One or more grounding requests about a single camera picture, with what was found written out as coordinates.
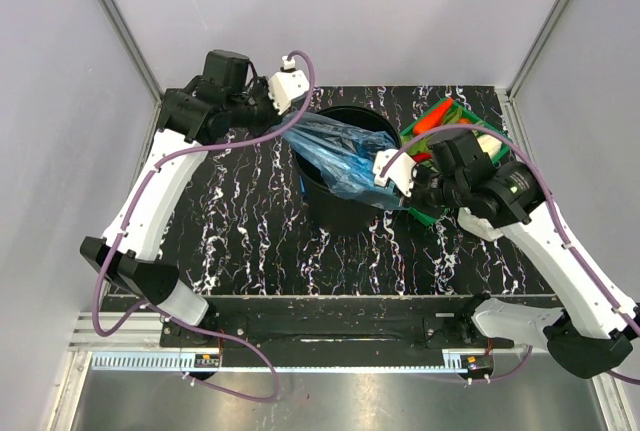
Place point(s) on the detached blue trash bag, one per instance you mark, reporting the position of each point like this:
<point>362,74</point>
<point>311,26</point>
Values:
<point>344,155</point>

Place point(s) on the black trash bin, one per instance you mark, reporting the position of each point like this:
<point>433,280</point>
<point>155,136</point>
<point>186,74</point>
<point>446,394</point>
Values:
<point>333,214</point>

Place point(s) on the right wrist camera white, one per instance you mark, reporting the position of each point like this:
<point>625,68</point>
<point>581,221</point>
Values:
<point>390,166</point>

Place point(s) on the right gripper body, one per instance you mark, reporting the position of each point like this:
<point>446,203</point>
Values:
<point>429,193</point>

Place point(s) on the yellow white cabbage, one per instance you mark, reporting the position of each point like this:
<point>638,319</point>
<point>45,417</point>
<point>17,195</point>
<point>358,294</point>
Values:
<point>489,145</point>

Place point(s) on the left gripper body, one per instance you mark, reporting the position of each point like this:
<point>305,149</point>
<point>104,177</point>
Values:
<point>254,109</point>

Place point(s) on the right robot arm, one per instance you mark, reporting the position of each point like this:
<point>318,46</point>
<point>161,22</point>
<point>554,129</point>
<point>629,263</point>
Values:
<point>592,330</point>

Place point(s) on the green vegetable basket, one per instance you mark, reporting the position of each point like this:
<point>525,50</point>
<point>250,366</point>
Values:
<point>456,154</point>

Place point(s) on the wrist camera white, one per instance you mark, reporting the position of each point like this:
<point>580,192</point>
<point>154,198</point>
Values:
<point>287,85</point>
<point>390,166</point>

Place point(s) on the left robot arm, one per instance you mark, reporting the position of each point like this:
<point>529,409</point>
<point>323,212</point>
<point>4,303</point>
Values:
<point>228,93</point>

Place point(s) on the red chili pepper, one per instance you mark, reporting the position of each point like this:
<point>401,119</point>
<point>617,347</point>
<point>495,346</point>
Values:
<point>421,157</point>

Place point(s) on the orange carrot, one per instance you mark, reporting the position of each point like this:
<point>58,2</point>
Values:
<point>434,118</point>

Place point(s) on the white crumpled paper ball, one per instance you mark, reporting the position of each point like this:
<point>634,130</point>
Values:
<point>478,227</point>

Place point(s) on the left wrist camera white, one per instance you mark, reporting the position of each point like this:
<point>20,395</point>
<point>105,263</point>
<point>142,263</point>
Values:
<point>287,85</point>

